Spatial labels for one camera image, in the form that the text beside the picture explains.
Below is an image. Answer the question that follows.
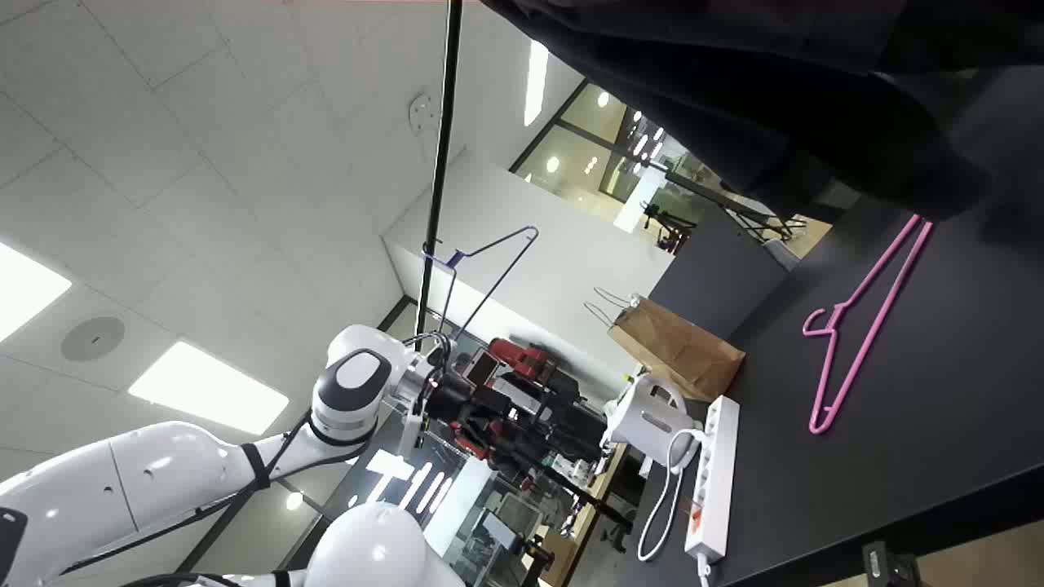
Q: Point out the pink clothes hanger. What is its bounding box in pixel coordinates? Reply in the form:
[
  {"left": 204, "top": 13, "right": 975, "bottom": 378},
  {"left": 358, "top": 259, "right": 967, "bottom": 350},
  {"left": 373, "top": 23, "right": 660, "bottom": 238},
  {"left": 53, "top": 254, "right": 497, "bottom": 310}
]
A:
[{"left": 800, "top": 216, "right": 936, "bottom": 435}]

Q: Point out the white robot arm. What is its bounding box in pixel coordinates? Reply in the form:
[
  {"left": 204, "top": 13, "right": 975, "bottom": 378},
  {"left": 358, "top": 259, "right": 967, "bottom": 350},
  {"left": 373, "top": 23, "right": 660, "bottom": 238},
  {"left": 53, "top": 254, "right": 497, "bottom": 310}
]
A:
[{"left": 0, "top": 325, "right": 468, "bottom": 587}]

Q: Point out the blue clothes hanger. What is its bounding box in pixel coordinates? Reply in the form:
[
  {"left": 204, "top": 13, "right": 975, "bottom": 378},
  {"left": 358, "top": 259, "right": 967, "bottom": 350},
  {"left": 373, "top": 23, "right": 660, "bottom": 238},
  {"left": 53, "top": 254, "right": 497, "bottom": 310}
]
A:
[{"left": 423, "top": 226, "right": 540, "bottom": 330}]

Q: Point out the red black machine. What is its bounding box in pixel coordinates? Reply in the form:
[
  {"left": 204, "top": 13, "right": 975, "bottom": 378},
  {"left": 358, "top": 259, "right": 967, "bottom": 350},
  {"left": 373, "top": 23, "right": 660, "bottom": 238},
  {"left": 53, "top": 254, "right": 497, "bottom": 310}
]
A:
[{"left": 427, "top": 338, "right": 606, "bottom": 465}]

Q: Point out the white power adapter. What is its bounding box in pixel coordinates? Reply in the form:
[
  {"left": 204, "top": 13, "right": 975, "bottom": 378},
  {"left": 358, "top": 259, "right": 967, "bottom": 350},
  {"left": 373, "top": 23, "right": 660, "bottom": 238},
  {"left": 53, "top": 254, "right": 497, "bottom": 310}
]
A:
[{"left": 601, "top": 373, "right": 692, "bottom": 465}]

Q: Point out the white power strip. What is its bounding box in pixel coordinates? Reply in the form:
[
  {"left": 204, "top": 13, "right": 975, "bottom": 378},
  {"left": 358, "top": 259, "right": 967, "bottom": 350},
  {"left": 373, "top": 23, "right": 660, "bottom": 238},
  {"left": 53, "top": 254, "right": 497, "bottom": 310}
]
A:
[{"left": 685, "top": 396, "right": 742, "bottom": 559}]

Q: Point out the black cloth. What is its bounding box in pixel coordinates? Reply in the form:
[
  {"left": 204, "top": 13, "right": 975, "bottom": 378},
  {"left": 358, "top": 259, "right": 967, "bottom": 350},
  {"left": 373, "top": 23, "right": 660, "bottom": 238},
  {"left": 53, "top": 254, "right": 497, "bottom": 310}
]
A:
[{"left": 478, "top": 0, "right": 1044, "bottom": 218}]

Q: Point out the black clothes rail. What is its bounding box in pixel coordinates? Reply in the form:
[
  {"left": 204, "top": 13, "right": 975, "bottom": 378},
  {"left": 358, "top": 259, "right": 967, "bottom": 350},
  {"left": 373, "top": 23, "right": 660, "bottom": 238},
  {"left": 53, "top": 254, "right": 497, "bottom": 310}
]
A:
[{"left": 414, "top": 0, "right": 463, "bottom": 350}]

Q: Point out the white cable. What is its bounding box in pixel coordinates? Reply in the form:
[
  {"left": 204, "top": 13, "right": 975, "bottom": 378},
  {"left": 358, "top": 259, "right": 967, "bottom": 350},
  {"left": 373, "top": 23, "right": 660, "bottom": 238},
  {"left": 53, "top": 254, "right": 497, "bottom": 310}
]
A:
[{"left": 633, "top": 427, "right": 708, "bottom": 568}]

